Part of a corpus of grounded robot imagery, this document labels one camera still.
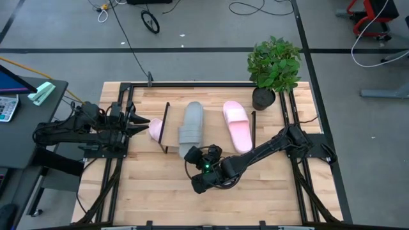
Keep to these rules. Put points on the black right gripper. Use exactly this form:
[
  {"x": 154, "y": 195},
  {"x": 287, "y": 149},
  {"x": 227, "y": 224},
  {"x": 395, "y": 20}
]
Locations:
[{"x": 204, "y": 174}]

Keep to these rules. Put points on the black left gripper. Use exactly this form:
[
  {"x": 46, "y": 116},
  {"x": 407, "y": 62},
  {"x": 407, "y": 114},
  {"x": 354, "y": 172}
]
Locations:
[{"x": 126, "y": 140}]

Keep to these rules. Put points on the pink rubber slide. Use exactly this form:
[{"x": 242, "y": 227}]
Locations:
[
  {"x": 238, "y": 127},
  {"x": 155, "y": 129}
]

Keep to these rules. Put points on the wooden shelf black metal legs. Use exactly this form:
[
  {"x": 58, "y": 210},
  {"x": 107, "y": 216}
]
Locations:
[{"x": 211, "y": 127}]

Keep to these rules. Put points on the grey rubber slide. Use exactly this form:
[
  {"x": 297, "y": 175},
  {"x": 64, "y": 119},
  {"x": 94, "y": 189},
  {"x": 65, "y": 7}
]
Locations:
[{"x": 191, "y": 127}]

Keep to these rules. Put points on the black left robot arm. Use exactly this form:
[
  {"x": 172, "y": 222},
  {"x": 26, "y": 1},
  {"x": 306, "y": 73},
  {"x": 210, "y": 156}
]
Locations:
[{"x": 64, "y": 134}]

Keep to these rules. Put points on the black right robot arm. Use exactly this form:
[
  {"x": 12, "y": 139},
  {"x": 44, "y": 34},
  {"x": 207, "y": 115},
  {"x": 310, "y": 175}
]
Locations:
[{"x": 262, "y": 150}]

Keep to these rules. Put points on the black rig front bar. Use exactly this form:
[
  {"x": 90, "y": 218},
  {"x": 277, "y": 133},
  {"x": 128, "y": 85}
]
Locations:
[{"x": 179, "y": 228}]

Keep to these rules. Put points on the mint green stapler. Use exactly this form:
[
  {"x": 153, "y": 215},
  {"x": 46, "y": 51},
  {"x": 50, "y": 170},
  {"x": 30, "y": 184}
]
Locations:
[{"x": 41, "y": 92}]

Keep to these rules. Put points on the black desk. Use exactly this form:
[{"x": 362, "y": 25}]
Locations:
[{"x": 19, "y": 143}]

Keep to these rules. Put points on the black box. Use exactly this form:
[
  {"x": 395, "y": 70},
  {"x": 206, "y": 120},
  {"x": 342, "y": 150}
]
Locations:
[{"x": 148, "y": 1}]

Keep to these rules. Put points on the grey calculator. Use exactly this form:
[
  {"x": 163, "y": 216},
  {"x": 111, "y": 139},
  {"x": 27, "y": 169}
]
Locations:
[{"x": 8, "y": 108}]

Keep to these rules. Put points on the computer monitor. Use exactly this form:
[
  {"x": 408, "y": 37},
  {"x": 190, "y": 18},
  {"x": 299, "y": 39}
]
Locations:
[{"x": 12, "y": 84}]

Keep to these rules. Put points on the green potted plant black pot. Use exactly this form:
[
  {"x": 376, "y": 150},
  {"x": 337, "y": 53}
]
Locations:
[{"x": 274, "y": 64}]

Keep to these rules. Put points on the grey table base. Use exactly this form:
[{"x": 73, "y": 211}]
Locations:
[{"x": 383, "y": 93}]

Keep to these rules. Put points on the red and black cart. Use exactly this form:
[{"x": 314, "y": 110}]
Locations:
[{"x": 388, "y": 8}]

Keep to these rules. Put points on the black aluminium table frame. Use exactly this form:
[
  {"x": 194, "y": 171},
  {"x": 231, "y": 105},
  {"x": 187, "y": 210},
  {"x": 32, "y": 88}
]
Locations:
[{"x": 198, "y": 85}]

